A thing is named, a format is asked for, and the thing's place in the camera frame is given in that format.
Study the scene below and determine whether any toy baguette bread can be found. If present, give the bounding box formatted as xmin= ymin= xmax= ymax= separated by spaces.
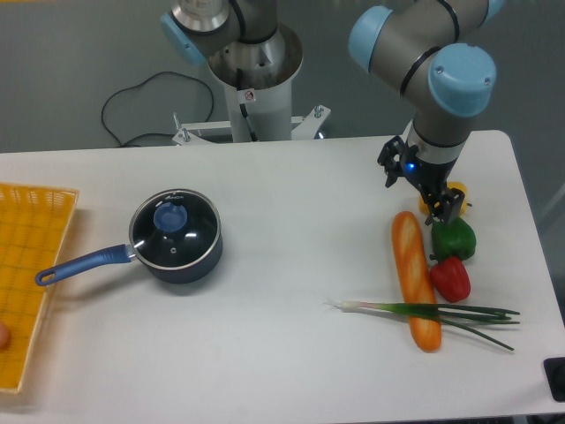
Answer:
xmin=391 ymin=211 xmax=442 ymax=352

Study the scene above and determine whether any dark blue saucepan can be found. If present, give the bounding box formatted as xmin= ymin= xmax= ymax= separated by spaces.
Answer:
xmin=34 ymin=187 xmax=223 ymax=287

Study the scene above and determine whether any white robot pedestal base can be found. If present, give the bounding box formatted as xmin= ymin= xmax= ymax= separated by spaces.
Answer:
xmin=170 ymin=21 xmax=332 ymax=146

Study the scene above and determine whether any black floor cable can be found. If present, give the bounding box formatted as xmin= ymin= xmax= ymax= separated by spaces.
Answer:
xmin=100 ymin=71 xmax=216 ymax=148

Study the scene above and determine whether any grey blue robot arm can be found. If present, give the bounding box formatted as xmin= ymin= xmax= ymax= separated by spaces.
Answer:
xmin=161 ymin=1 xmax=501 ymax=223

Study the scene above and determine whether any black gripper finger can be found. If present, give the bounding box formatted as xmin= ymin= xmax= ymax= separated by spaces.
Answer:
xmin=377 ymin=135 xmax=405 ymax=187
xmin=424 ymin=187 xmax=465 ymax=225

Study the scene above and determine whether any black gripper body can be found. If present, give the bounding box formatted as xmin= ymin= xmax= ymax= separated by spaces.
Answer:
xmin=399 ymin=132 xmax=459 ymax=198

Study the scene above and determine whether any green bell pepper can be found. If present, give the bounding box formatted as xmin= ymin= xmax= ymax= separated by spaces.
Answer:
xmin=431 ymin=217 xmax=477 ymax=261

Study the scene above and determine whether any yellow bell pepper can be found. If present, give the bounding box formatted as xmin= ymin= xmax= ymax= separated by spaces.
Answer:
xmin=418 ymin=181 xmax=470 ymax=216

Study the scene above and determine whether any yellow woven basket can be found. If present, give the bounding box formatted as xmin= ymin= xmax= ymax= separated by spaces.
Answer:
xmin=1 ymin=183 xmax=79 ymax=394

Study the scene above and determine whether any black table corner device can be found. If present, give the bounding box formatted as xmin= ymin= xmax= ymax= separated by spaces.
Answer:
xmin=543 ymin=357 xmax=565 ymax=402

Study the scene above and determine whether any green spring onion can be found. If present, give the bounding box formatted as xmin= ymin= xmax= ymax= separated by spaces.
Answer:
xmin=327 ymin=300 xmax=520 ymax=352

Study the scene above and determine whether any glass pot lid blue knob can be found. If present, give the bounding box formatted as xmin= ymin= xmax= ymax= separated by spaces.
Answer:
xmin=129 ymin=188 xmax=222 ymax=269

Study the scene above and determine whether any brown egg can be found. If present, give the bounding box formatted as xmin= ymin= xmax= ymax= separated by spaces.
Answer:
xmin=0 ymin=322 xmax=11 ymax=351

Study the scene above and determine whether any red bell pepper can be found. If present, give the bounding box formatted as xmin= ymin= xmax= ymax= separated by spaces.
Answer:
xmin=430 ymin=256 xmax=471 ymax=303

